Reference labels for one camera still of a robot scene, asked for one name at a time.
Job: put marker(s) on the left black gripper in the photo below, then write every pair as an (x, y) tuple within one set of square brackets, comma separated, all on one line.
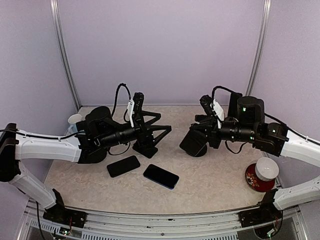
[(147, 137)]

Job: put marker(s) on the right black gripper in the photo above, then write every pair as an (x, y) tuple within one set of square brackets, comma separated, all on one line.
[(211, 129)]

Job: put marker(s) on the black pole phone stand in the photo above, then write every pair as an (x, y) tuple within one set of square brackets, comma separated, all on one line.
[(196, 147)]

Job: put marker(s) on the grey round-base phone stand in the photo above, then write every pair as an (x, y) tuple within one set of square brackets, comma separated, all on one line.
[(233, 106)]

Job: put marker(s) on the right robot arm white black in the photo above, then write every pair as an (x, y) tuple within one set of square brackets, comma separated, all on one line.
[(245, 122)]

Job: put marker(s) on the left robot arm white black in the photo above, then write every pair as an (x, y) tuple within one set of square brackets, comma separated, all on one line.
[(96, 135)]

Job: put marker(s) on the black folding phone stand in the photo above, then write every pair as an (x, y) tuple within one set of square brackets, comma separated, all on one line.
[(145, 150)]

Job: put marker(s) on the black phone blue edge centre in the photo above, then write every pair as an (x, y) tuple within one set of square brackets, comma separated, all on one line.
[(161, 176)]

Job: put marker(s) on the white bowl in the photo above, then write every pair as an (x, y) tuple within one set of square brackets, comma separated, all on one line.
[(266, 169)]

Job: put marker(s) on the light blue white cup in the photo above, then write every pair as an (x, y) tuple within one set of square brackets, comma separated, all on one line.
[(72, 120)]

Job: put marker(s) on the red floral plate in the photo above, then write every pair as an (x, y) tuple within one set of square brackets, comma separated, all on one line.
[(256, 183)]

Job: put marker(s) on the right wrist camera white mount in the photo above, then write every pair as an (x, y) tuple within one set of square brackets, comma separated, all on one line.
[(212, 108)]

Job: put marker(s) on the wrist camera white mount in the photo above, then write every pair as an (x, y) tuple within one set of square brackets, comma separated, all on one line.
[(212, 108), (135, 106)]

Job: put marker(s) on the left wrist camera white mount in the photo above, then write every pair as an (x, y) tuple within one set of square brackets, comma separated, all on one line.
[(135, 106)]

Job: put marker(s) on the front aluminium rail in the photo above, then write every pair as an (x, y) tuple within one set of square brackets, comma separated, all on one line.
[(101, 225)]

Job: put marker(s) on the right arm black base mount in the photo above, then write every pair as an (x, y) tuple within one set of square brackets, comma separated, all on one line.
[(258, 216)]

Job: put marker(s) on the right aluminium frame post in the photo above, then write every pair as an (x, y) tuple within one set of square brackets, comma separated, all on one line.
[(260, 46)]

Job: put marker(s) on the aluminium frame post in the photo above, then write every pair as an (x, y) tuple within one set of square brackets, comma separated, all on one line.
[(54, 7), (260, 46)]

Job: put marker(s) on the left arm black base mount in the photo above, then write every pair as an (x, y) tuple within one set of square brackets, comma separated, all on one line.
[(68, 217)]

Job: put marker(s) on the left aluminium frame post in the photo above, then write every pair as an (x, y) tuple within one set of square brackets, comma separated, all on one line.
[(54, 7)]

